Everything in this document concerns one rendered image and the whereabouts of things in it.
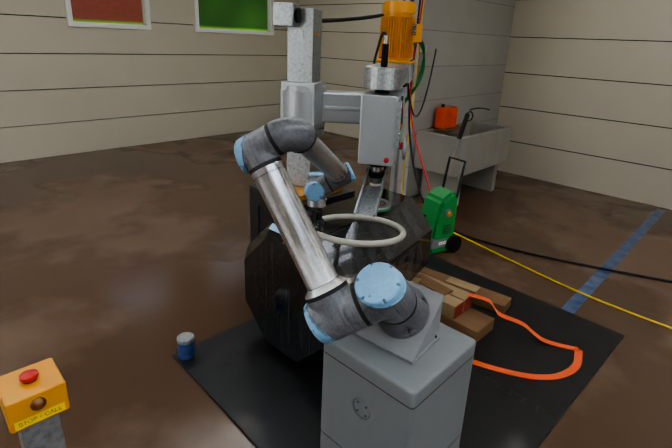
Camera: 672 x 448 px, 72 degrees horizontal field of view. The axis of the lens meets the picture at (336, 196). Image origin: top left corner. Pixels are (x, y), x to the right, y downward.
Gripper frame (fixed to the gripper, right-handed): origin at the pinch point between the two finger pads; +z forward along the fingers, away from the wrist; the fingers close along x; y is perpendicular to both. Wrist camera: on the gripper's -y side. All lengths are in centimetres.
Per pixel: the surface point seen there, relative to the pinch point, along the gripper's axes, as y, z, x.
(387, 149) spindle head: -42, -40, 56
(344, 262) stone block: -11.4, 16.7, 21.5
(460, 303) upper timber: -33, 64, 116
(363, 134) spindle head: -49, -48, 43
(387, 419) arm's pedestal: 94, 25, 0
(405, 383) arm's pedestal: 97, 9, 3
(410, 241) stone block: -38, 18, 75
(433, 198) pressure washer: -154, 25, 159
